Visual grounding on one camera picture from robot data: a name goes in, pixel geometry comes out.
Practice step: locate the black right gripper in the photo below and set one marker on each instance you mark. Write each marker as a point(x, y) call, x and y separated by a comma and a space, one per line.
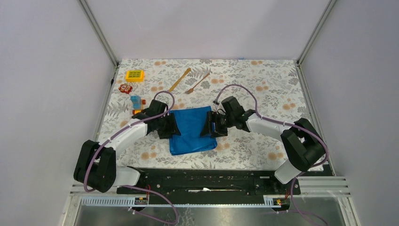
point(212, 117)

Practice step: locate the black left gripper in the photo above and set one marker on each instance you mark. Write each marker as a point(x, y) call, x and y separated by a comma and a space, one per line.
point(172, 128)

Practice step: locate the blue cloth napkin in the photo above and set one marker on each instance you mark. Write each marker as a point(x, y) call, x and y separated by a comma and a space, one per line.
point(190, 123)

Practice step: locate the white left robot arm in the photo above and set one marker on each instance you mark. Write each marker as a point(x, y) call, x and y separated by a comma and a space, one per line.
point(96, 166)

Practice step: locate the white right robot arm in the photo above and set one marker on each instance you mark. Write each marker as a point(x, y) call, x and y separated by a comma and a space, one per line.
point(302, 143)

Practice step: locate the wooden fork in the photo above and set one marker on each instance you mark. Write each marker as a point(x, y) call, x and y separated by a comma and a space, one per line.
point(199, 82)

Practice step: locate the blue toy train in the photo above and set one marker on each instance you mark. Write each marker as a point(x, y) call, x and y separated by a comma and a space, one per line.
point(138, 104)

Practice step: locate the wooden spoon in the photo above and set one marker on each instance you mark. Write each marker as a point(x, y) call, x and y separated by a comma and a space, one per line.
point(188, 70)

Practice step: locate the red owl toy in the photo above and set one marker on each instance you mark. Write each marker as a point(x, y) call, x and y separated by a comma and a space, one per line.
point(125, 88)

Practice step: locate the yellow green toy block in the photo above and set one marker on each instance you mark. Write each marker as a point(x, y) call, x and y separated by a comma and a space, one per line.
point(135, 76)

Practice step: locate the floral tablecloth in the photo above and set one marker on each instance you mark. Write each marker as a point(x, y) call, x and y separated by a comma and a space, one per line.
point(271, 85)

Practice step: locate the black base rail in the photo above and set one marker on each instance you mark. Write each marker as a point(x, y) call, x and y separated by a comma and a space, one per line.
point(186, 186)

